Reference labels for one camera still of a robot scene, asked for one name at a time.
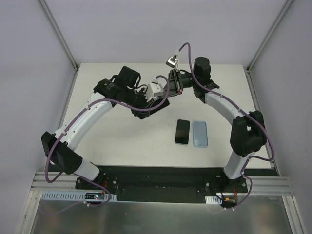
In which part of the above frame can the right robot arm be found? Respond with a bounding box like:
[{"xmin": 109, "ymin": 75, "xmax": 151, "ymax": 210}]
[{"xmin": 166, "ymin": 56, "xmax": 267, "ymax": 185}]

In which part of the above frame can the light blue phone case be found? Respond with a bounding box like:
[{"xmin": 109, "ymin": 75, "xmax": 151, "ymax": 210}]
[{"xmin": 193, "ymin": 121, "xmax": 208, "ymax": 148}]

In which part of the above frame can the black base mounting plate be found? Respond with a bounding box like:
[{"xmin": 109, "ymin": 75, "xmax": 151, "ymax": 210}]
[{"xmin": 75, "ymin": 165, "xmax": 253, "ymax": 202}]

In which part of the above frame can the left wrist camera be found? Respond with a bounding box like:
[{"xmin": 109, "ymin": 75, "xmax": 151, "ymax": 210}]
[{"xmin": 145, "ymin": 78, "xmax": 164, "ymax": 102}]

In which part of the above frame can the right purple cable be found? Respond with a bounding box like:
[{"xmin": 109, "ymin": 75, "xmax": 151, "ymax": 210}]
[{"xmin": 175, "ymin": 42, "xmax": 276, "ymax": 176}]

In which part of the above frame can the left white cable duct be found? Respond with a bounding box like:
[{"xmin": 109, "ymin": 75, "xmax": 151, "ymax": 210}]
[{"xmin": 41, "ymin": 191, "xmax": 117, "ymax": 202}]

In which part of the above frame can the purple cable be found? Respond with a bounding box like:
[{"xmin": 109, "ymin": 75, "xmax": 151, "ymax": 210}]
[
  {"xmin": 175, "ymin": 42, "xmax": 276, "ymax": 176},
  {"xmin": 45, "ymin": 75, "xmax": 170, "ymax": 183}
]

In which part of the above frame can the aluminium frame post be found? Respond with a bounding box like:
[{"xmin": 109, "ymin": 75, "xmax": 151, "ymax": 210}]
[
  {"xmin": 38, "ymin": 0, "xmax": 79, "ymax": 71},
  {"xmin": 246, "ymin": 0, "xmax": 295, "ymax": 72}
]

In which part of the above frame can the right aluminium extrusion rail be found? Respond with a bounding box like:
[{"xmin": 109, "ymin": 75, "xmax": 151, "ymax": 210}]
[{"xmin": 251, "ymin": 176, "xmax": 294, "ymax": 196}]

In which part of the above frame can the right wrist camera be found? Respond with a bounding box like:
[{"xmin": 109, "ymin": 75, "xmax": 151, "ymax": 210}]
[{"xmin": 165, "ymin": 55, "xmax": 179, "ymax": 69}]

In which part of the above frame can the right white cable duct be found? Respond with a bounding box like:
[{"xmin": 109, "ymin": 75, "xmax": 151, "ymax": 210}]
[{"xmin": 205, "ymin": 196, "xmax": 222, "ymax": 205}]

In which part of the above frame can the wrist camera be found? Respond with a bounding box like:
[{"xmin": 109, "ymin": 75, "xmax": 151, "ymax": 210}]
[
  {"xmin": 145, "ymin": 78, "xmax": 164, "ymax": 102},
  {"xmin": 165, "ymin": 55, "xmax": 179, "ymax": 69}
]

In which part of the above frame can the right aluminium frame post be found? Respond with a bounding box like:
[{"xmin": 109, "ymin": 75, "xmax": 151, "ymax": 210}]
[{"xmin": 246, "ymin": 0, "xmax": 295, "ymax": 72}]

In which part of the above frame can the left aluminium frame post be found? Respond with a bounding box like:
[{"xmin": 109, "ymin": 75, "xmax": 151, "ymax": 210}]
[{"xmin": 38, "ymin": 0, "xmax": 79, "ymax": 71}]

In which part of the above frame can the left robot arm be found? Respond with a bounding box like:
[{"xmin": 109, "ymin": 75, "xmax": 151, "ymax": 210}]
[{"xmin": 41, "ymin": 66, "xmax": 169, "ymax": 183}]

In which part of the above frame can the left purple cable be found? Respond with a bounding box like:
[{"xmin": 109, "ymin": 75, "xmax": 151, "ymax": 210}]
[{"xmin": 45, "ymin": 75, "xmax": 170, "ymax": 183}]

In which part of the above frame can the white cable duct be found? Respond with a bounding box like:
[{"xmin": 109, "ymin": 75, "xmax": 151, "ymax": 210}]
[
  {"xmin": 41, "ymin": 191, "xmax": 117, "ymax": 202},
  {"xmin": 205, "ymin": 196, "xmax": 222, "ymax": 205}
]

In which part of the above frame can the aluminium extrusion rail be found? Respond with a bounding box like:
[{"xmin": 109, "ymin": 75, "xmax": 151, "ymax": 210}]
[
  {"xmin": 251, "ymin": 176, "xmax": 294, "ymax": 196},
  {"xmin": 31, "ymin": 170, "xmax": 81, "ymax": 190}
]

